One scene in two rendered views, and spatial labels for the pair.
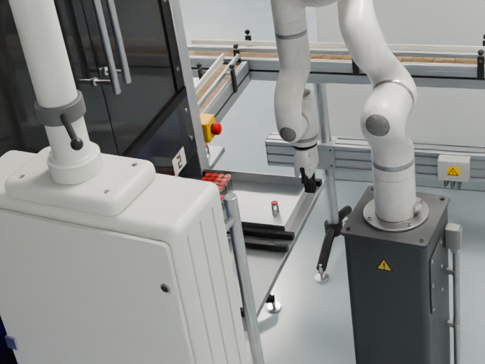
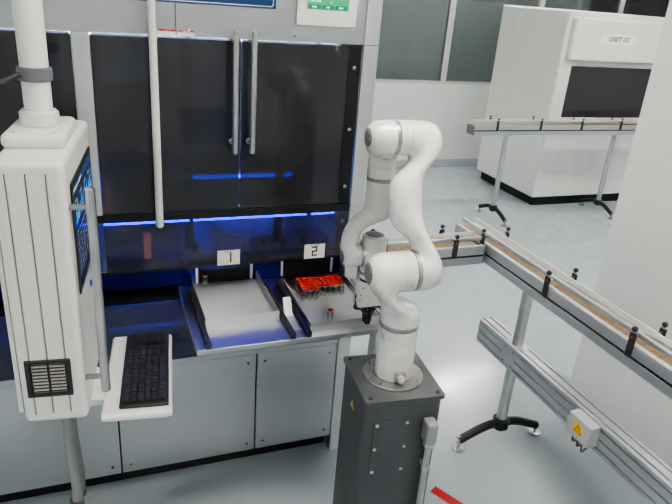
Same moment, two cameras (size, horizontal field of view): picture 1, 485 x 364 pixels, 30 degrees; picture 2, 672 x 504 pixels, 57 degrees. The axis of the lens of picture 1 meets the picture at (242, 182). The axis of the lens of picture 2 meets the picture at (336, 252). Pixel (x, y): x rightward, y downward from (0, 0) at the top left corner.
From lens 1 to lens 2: 1.69 m
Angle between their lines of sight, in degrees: 39
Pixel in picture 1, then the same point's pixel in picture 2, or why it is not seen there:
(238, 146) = (532, 342)
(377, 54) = (400, 217)
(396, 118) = (380, 275)
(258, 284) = (246, 339)
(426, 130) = (646, 409)
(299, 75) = (367, 214)
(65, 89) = (25, 56)
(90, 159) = (33, 114)
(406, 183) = (391, 347)
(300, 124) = (349, 251)
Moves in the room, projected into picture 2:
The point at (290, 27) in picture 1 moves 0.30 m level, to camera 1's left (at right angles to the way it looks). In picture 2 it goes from (371, 171) to (306, 150)
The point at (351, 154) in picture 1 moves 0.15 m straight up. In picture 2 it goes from (523, 365) to (530, 336)
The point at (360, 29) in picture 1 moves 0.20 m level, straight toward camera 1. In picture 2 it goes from (393, 189) to (337, 198)
